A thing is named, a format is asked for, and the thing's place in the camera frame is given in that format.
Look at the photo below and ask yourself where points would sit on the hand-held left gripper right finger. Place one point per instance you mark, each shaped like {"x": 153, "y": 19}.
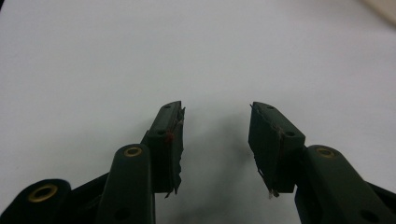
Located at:
{"x": 274, "y": 149}

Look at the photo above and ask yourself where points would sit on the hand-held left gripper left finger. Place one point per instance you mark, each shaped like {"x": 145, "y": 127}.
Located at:
{"x": 162, "y": 149}

